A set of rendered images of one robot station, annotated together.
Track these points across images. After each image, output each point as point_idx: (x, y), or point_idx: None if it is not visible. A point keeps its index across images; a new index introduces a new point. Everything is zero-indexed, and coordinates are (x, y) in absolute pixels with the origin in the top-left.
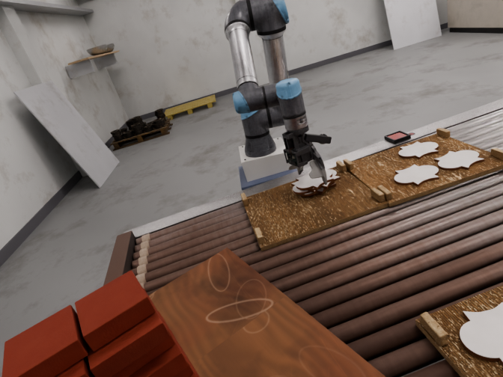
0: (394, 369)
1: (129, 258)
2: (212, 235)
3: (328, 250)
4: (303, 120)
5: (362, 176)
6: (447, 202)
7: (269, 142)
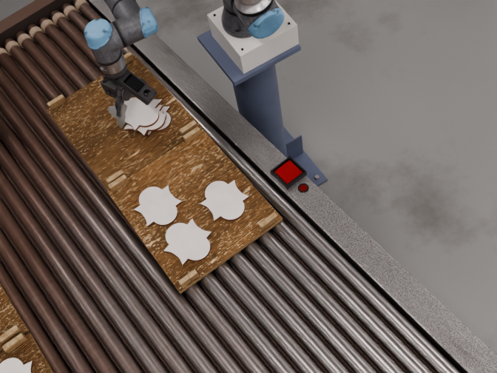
0: None
1: (44, 12)
2: (77, 60)
3: (46, 161)
4: (100, 69)
5: (166, 157)
6: (121, 241)
7: (239, 25)
